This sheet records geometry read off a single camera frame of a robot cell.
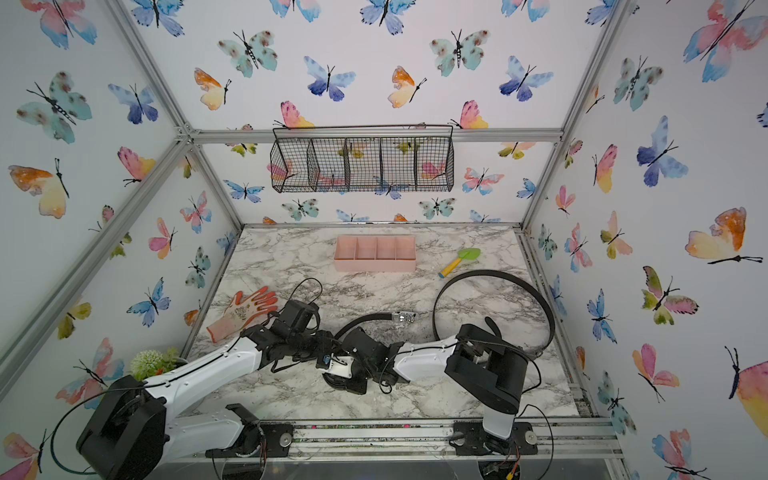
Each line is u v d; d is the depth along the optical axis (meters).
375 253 1.14
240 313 0.95
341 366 0.71
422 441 0.75
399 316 0.94
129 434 0.40
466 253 1.10
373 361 0.66
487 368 0.49
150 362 0.71
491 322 0.91
